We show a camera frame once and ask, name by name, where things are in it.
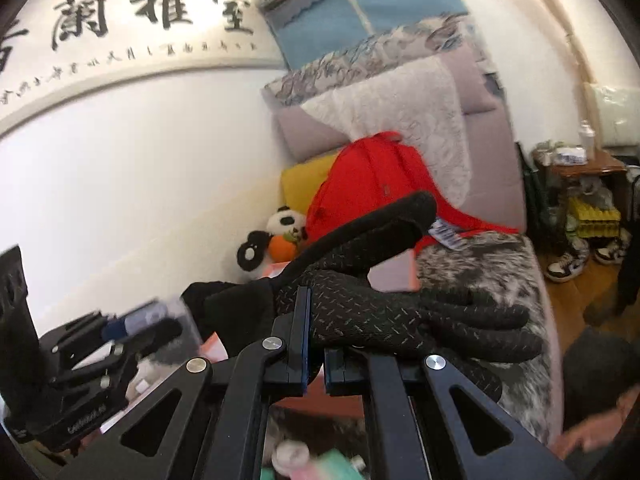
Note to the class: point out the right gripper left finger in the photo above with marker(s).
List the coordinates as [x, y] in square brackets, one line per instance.
[287, 373]

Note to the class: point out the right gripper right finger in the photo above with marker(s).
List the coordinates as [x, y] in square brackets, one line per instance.
[345, 371]

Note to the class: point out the black knit glove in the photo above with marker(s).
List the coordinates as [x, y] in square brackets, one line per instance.
[466, 326]

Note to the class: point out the bystander hand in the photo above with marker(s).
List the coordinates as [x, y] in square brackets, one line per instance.
[596, 431]

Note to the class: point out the pastel striped cloth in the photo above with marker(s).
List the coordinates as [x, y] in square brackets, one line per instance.
[328, 466]

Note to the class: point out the pink cardboard box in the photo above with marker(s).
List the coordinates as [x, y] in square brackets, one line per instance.
[395, 275]

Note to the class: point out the panda plush toy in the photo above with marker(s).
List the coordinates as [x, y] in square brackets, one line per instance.
[280, 242]

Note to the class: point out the yellow cushion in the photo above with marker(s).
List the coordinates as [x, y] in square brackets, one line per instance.
[301, 182]

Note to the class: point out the red backpack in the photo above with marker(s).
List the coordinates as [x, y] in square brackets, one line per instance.
[374, 172]

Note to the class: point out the grey folded quilt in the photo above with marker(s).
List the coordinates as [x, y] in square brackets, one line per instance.
[496, 186]

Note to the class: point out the black white sneaker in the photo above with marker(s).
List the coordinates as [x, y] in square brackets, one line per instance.
[571, 263]

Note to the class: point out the white lace cloth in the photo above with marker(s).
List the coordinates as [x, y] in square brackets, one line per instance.
[418, 100]

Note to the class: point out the yellow egg crate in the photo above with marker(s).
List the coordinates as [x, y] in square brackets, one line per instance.
[593, 221]

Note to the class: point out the wooden side table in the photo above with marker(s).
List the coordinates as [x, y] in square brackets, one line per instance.
[556, 180]

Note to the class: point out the floral patterned pillow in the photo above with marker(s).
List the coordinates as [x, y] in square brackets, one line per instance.
[371, 57]

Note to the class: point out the blue fabric wardrobe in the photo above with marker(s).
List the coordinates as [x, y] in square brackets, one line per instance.
[308, 29]

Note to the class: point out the calligraphy wall scroll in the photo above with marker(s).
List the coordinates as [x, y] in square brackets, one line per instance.
[56, 50]

